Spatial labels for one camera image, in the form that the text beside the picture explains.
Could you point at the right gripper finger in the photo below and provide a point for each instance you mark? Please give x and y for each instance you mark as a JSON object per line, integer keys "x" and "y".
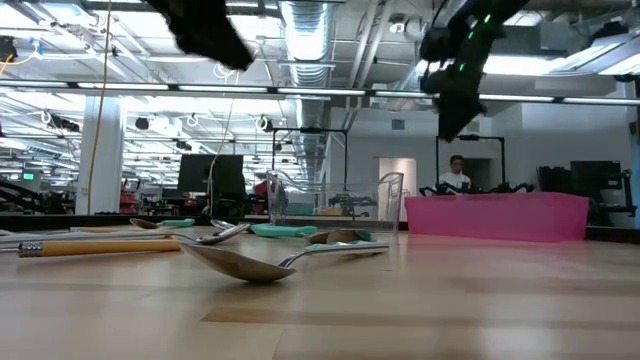
{"x": 449, "y": 120}
{"x": 466, "y": 116}

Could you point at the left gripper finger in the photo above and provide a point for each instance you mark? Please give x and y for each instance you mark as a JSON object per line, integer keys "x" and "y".
{"x": 235, "y": 52}

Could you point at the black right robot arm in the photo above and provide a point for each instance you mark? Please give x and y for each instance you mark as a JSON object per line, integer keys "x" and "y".
{"x": 500, "y": 15}

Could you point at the person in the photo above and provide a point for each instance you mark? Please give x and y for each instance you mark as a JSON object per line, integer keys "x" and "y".
{"x": 456, "y": 179}

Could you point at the white ceiling sensor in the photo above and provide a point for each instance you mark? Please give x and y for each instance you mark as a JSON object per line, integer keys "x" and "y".
{"x": 397, "y": 26}

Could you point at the long ceiling light bar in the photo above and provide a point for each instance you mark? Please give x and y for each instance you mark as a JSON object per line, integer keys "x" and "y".
{"x": 320, "y": 91}

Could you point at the clear plastic bin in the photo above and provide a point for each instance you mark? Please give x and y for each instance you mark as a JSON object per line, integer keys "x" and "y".
{"x": 390, "y": 200}

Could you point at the pink-red plastic bin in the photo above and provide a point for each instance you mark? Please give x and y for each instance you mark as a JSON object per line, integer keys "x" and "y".
{"x": 500, "y": 220}

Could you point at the black monitor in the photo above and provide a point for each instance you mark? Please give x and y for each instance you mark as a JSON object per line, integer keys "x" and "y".
{"x": 195, "y": 172}
{"x": 595, "y": 175}

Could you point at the red chair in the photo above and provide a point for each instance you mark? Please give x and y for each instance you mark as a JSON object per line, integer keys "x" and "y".
{"x": 261, "y": 194}

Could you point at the white pillar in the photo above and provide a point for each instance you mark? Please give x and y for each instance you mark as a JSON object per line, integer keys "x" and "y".
{"x": 110, "y": 160}

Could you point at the green exit sign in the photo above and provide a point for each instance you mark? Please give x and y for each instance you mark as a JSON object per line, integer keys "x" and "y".
{"x": 28, "y": 176}

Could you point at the black rig frame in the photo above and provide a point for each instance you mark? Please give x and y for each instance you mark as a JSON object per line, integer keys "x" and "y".
{"x": 310, "y": 130}
{"x": 487, "y": 137}

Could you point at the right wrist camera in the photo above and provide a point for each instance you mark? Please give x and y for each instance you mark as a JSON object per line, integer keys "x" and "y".
{"x": 435, "y": 45}

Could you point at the silver ventilation duct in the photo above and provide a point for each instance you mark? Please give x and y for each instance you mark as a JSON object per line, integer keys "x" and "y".
{"x": 407, "y": 87}
{"x": 307, "y": 40}

